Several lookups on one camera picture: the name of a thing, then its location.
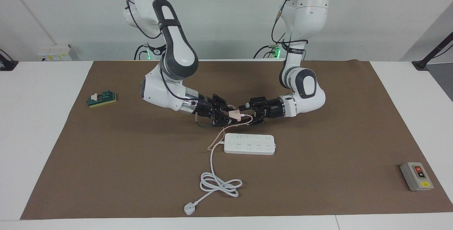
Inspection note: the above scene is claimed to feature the pink charging cable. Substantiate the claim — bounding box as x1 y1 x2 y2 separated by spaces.
207 114 254 151

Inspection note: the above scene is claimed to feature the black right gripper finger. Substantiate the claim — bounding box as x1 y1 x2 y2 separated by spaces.
212 94 234 111
212 114 237 127

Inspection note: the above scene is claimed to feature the grey on-off switch box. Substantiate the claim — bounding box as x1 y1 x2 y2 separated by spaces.
400 162 434 192

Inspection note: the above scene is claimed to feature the white box with yellow labels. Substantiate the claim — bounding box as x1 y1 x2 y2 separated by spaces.
39 44 73 61

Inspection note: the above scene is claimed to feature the black stand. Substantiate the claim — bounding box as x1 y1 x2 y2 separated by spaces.
412 32 453 70

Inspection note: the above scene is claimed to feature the white power cord with plug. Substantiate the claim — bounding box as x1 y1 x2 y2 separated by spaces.
184 141 243 216

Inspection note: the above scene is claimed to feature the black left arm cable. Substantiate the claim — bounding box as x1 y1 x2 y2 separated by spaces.
271 0 308 52

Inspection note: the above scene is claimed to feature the black base cable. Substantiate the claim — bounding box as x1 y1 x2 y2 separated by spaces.
253 44 280 59
134 44 149 61

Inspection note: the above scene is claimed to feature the brown table mat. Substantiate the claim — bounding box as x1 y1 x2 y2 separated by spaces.
20 59 453 220

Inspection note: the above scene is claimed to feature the white power strip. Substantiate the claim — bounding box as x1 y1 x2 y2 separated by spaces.
224 133 276 155

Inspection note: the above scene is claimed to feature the green knife switch block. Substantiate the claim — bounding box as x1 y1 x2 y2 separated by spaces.
87 91 117 108

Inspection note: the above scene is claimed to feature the black clamp object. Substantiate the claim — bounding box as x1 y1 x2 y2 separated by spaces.
0 49 18 71

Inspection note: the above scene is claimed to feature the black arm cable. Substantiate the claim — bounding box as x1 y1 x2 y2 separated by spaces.
111 0 213 128
271 0 308 52

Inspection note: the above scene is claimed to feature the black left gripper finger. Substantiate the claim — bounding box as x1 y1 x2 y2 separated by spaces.
247 115 266 127
239 97 268 111

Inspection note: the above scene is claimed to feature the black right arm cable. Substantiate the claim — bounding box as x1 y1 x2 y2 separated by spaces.
111 0 213 128

